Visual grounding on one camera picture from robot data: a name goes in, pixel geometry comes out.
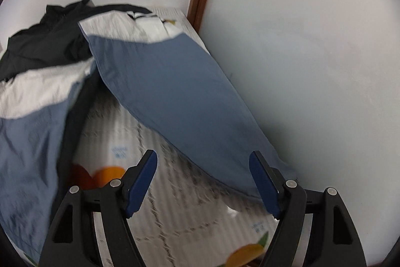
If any blue white black jacket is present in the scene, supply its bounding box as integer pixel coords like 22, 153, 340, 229
0, 0, 297, 255

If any fruit print bed sheet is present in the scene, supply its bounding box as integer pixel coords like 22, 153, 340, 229
22, 6, 282, 267

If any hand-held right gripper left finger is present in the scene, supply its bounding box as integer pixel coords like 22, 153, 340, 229
39, 150, 158, 267

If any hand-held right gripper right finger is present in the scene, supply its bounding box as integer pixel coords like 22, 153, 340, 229
249, 151, 368, 267

